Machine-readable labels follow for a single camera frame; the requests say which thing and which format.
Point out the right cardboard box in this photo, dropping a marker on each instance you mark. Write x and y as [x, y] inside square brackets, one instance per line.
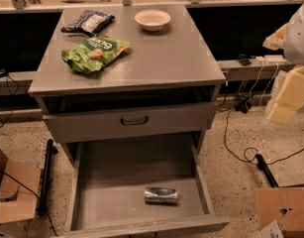
[285, 205]

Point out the cardboard box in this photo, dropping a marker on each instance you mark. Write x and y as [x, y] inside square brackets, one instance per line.
[19, 184]
[285, 205]

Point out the black drawer handle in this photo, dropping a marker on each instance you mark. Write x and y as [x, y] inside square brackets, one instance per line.
[134, 121]

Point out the black power adapter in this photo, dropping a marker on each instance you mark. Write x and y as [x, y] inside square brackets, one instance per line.
[244, 106]

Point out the black pole on floor left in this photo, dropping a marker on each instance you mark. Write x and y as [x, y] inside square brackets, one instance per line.
[50, 151]

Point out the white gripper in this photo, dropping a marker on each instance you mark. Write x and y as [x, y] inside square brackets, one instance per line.
[299, 39]

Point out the black pole on floor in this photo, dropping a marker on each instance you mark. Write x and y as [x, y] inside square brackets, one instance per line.
[263, 166]
[50, 151]

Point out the small black device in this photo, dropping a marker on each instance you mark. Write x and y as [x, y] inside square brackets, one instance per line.
[243, 59]

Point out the white power strip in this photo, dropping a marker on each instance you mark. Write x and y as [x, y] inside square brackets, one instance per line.
[271, 58]

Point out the green chip bag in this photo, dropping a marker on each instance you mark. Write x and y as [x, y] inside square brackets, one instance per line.
[94, 53]

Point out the open grey lower drawer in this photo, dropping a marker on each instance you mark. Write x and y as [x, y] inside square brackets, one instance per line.
[108, 189]

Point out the black pole on floor right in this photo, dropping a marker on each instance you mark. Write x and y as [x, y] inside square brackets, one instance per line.
[263, 166]

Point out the white paper bowl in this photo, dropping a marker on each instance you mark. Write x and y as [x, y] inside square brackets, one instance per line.
[152, 20]

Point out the dark blue snack bag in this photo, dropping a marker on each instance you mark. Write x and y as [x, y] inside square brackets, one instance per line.
[89, 23]

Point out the left cardboard box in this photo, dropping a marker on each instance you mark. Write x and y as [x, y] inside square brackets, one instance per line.
[19, 184]

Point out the grey upper drawer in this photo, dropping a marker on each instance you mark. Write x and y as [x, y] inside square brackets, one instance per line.
[105, 124]

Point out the grey drawer cabinet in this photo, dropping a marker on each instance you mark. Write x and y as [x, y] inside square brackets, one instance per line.
[170, 67]

